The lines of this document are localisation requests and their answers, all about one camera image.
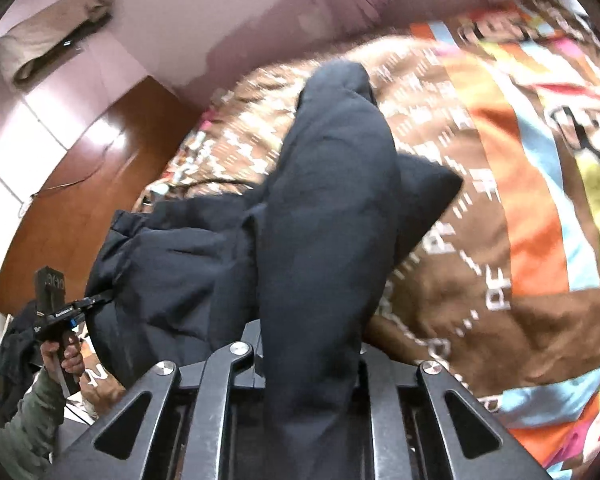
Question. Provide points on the person's left hand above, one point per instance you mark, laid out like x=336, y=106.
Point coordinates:
x=72, y=360

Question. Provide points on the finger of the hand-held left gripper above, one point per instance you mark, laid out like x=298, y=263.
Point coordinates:
x=97, y=301

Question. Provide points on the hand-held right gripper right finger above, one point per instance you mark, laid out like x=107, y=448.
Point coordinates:
x=380, y=385

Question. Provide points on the wooden headboard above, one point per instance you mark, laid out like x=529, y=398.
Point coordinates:
x=105, y=200

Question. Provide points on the black padded jacket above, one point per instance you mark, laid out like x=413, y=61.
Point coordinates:
x=330, y=185

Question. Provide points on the colourful printed blanket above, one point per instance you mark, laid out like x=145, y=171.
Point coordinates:
x=480, y=210

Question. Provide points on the cloth covered air conditioner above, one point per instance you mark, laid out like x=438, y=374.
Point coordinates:
x=45, y=35

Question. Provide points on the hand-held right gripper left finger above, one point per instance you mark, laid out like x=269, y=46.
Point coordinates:
x=237, y=355

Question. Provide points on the dark cloth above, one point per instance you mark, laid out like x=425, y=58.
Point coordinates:
x=17, y=360

